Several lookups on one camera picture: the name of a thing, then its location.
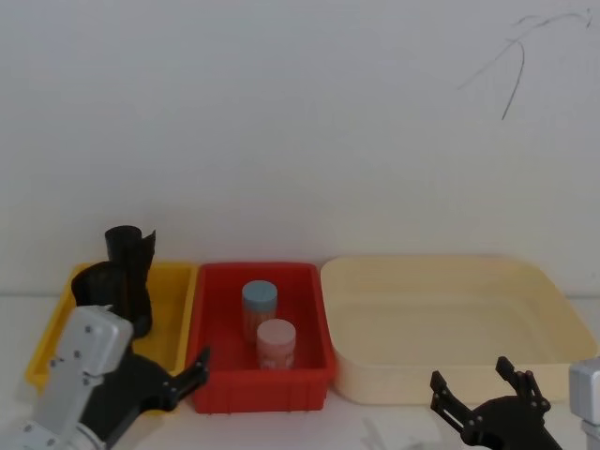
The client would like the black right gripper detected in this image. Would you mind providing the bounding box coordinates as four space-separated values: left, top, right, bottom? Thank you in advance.
429 355 564 450

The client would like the jar with blue lid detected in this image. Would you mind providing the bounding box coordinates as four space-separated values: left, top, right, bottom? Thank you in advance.
241 279 278 346

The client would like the cream plastic tub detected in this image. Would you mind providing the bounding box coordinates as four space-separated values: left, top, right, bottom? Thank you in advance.
320 255 600 407

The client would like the jar with pink lid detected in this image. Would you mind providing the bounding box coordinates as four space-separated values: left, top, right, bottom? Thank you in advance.
255 318 297 371

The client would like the yellow plastic bin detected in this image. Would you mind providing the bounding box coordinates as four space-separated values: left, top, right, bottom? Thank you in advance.
25 261 199 414

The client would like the red plastic bin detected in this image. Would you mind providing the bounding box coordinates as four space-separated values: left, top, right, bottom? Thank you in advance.
185 261 337 414

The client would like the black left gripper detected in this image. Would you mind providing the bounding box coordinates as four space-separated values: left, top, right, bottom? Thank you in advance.
82 346 212 444

